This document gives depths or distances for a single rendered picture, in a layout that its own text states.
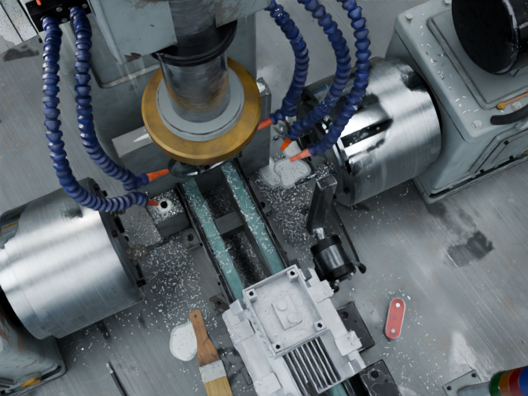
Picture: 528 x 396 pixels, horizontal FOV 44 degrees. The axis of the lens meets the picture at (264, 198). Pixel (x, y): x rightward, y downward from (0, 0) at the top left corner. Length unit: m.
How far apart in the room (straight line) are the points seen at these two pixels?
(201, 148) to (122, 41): 0.28
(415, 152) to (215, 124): 0.43
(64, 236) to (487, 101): 0.77
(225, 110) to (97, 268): 0.36
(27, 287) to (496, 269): 0.97
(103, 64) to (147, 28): 0.44
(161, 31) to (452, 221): 0.96
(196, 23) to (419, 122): 0.58
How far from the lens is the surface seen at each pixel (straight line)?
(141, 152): 1.21
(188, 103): 0.91
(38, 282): 1.15
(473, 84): 1.26
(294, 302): 1.12
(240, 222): 1.44
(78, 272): 1.14
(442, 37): 1.29
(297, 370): 1.13
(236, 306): 1.15
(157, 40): 0.76
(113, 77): 1.21
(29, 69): 1.74
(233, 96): 0.98
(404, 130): 1.21
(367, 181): 1.22
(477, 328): 1.50
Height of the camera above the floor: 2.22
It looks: 71 degrees down
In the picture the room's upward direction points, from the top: 1 degrees clockwise
